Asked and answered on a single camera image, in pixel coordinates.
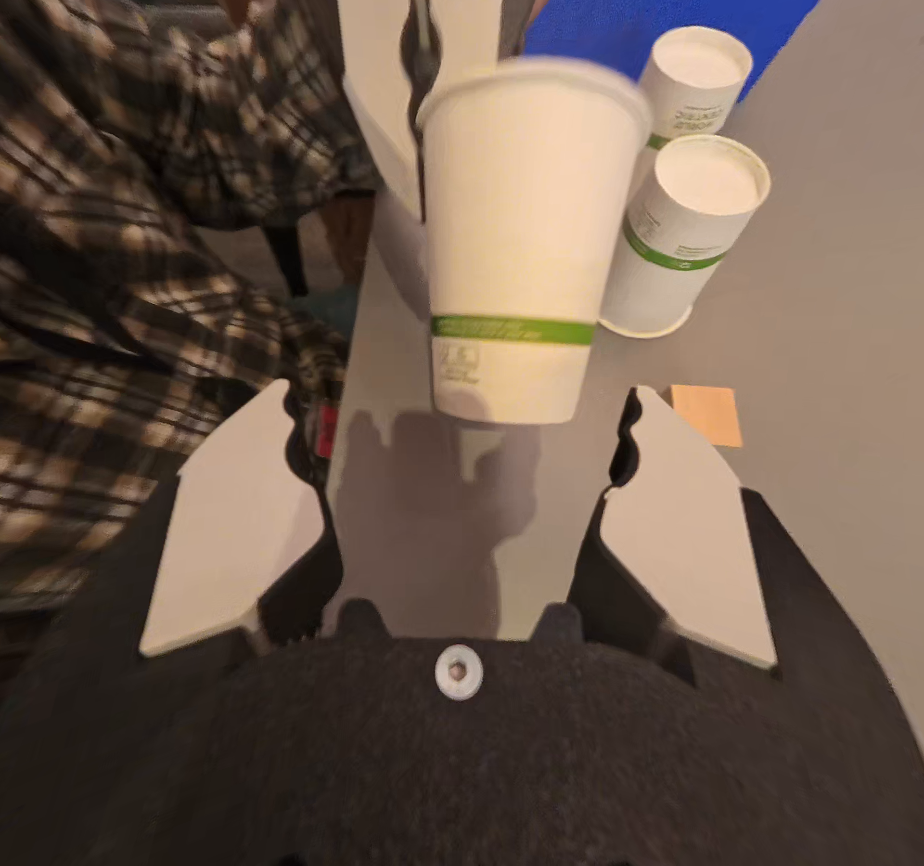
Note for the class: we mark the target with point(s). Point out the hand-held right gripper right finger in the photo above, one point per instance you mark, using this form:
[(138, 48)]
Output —
[(686, 548)]

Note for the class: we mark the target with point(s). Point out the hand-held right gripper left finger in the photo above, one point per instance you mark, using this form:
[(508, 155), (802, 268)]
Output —
[(231, 541)]

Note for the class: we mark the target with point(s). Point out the wooden cube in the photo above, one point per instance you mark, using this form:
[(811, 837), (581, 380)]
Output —
[(711, 415)]

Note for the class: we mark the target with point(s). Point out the white green-banded paper cup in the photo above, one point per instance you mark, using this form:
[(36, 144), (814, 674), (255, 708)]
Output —
[(671, 267), (520, 230), (696, 100)]

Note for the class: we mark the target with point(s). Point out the person's left forearm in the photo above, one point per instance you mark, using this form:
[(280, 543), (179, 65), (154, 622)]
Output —
[(180, 122)]

